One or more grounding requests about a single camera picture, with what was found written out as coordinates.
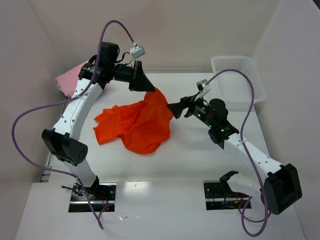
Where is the orange t shirt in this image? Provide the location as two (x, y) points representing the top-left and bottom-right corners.
(93, 89), (173, 155)

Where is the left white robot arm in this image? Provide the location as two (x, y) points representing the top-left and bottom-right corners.
(41, 42), (156, 200)

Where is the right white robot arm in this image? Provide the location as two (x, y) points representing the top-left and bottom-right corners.
(167, 96), (303, 215)

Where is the white plastic basket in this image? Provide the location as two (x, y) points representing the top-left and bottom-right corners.
(211, 56), (267, 105)

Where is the pink folded t shirt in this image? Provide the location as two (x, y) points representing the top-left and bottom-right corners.
(55, 61), (88, 97)

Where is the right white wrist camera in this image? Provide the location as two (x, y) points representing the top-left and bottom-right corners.
(196, 79), (211, 94)

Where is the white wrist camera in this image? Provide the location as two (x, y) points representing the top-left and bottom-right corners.
(129, 45), (146, 60)
(196, 79), (211, 94)

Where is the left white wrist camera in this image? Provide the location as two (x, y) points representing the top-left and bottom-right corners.
(129, 45), (146, 60)

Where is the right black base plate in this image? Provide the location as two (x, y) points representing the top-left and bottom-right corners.
(203, 180), (249, 211)

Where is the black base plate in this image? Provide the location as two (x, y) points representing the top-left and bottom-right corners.
(203, 180), (249, 211)
(67, 183), (117, 213)

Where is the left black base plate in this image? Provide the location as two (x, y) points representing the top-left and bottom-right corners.
(67, 183), (117, 213)

